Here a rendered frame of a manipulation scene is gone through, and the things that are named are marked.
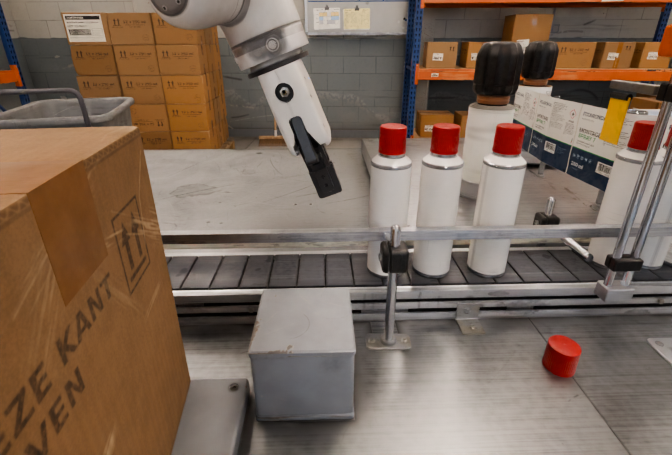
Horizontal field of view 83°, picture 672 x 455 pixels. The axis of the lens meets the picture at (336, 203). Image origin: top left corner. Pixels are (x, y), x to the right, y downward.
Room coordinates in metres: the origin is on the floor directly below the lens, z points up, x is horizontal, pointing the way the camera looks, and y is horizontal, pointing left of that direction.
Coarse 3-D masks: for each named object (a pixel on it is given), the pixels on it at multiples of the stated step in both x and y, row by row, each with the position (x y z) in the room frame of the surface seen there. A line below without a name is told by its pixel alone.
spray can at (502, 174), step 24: (504, 144) 0.45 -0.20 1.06; (504, 168) 0.44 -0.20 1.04; (480, 192) 0.46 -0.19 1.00; (504, 192) 0.44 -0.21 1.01; (480, 216) 0.46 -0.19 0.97; (504, 216) 0.44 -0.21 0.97; (480, 240) 0.45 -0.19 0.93; (504, 240) 0.44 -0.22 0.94; (480, 264) 0.45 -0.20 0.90; (504, 264) 0.45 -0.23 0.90
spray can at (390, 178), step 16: (384, 128) 0.45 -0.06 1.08; (400, 128) 0.45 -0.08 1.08; (384, 144) 0.45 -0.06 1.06; (400, 144) 0.45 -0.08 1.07; (384, 160) 0.45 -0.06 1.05; (400, 160) 0.45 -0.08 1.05; (384, 176) 0.44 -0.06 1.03; (400, 176) 0.44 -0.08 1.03; (384, 192) 0.44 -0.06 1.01; (400, 192) 0.44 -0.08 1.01; (384, 208) 0.44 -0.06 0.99; (400, 208) 0.44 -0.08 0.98; (384, 224) 0.44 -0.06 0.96; (400, 224) 0.44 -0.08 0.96; (368, 256) 0.46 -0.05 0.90
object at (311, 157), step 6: (294, 120) 0.43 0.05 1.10; (300, 120) 0.43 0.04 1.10; (294, 126) 0.43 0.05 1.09; (300, 126) 0.43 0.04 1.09; (300, 132) 0.42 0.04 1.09; (306, 132) 0.42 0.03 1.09; (300, 138) 0.42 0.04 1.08; (306, 138) 0.42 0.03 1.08; (300, 144) 0.42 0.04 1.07; (306, 144) 0.42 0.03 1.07; (306, 150) 0.42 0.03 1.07; (312, 150) 0.42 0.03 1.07; (306, 156) 0.42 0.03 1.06; (312, 156) 0.42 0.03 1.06; (312, 162) 0.42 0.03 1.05
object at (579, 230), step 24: (168, 240) 0.41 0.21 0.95; (192, 240) 0.41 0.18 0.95; (216, 240) 0.41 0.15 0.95; (240, 240) 0.42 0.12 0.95; (264, 240) 0.42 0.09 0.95; (288, 240) 0.42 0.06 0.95; (312, 240) 0.42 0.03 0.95; (336, 240) 0.42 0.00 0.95; (360, 240) 0.42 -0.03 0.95; (408, 240) 0.42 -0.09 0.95
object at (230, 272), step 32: (192, 256) 0.50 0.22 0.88; (224, 256) 0.50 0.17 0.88; (256, 256) 0.50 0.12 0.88; (288, 256) 0.50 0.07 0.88; (320, 256) 0.50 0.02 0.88; (352, 256) 0.50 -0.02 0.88; (512, 256) 0.50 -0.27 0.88; (544, 256) 0.50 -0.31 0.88; (576, 256) 0.50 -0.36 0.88; (192, 288) 0.42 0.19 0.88; (224, 288) 0.42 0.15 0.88; (256, 288) 0.42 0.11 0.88
